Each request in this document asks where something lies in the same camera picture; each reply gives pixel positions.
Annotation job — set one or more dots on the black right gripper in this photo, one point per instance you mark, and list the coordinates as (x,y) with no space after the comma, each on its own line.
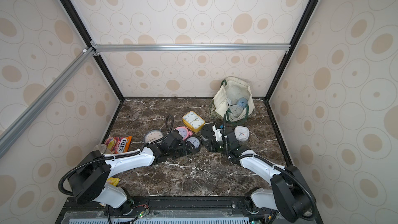
(213,143)

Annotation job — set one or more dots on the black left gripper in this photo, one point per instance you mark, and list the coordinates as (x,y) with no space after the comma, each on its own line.
(186,151)

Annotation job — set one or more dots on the pink twin-bell alarm clock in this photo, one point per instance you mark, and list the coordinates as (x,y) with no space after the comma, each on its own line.
(185,132)

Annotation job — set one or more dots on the grey round alarm clock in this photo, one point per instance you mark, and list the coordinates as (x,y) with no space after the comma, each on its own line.
(153,136)

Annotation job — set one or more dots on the black twin-bell alarm clock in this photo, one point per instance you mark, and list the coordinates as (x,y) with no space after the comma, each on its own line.
(194,144)

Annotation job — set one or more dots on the white twin-bell alarm clock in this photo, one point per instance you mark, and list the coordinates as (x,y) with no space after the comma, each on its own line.
(235,110)

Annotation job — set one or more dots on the blue square orange-hand clock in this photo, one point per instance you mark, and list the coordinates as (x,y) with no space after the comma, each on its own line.
(243,102)

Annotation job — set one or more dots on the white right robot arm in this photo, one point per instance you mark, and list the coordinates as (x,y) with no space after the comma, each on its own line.
(289,196)

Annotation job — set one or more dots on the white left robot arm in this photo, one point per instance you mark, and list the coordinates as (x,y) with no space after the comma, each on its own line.
(88,182)

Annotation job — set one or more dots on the white square orange-number clock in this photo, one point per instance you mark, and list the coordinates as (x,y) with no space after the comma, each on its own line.
(242,133)

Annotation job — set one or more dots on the white clock black back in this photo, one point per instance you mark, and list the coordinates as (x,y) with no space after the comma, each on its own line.
(207,132)

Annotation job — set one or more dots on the yellow square alarm clock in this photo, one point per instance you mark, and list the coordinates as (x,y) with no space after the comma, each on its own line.
(193,121)

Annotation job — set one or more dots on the cream canvas tote bag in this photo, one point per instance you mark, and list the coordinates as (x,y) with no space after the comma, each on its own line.
(233,88)

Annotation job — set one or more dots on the Fox's candy bag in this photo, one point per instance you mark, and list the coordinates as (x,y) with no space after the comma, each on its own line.
(117,144)

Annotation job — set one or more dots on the yellow snack packet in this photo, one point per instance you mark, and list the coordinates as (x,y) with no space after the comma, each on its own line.
(113,181)

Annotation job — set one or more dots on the clear plastic jar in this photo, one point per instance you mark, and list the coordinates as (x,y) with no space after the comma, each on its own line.
(102,149)

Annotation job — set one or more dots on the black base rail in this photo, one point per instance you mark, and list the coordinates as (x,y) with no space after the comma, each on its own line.
(171,210)

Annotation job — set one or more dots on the aluminium frame bar rear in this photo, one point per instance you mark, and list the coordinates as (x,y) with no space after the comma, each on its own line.
(169,48)

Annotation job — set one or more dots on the aluminium frame bar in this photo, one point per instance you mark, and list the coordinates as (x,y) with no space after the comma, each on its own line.
(169,48)
(17,128)

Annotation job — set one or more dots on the aluminium frame bar left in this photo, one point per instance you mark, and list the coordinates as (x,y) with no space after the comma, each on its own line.
(17,128)

